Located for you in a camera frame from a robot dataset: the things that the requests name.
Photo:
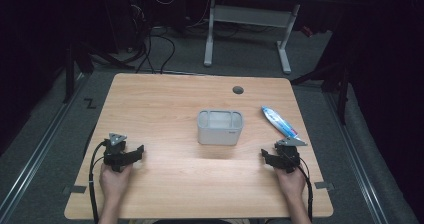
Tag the black metal stand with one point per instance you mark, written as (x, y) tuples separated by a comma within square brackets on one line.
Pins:
[(70, 70), (340, 84)]

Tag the person's left hand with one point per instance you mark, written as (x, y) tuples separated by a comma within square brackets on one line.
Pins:
[(114, 183)]

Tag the red object on floor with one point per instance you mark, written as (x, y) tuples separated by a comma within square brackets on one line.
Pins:
[(307, 31)]

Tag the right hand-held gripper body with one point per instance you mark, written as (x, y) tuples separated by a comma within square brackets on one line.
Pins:
[(287, 154)]

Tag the grey plastic holder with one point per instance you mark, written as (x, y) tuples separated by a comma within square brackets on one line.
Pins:
[(220, 130)]

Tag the dark computer tower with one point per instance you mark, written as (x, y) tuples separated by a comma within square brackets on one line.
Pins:
[(138, 14)]

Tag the blue white toothpaste tube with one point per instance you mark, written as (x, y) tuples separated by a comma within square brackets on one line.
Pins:
[(278, 121)]

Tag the metal floor rail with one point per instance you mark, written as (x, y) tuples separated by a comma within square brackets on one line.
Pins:
[(358, 160), (36, 154)]

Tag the person's right hand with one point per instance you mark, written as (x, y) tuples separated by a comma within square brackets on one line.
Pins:
[(292, 183)]

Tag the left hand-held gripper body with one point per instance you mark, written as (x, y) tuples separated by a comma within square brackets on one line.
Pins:
[(115, 152)]

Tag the wooden desk with white frame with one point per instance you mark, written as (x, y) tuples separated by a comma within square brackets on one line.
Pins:
[(248, 15)]

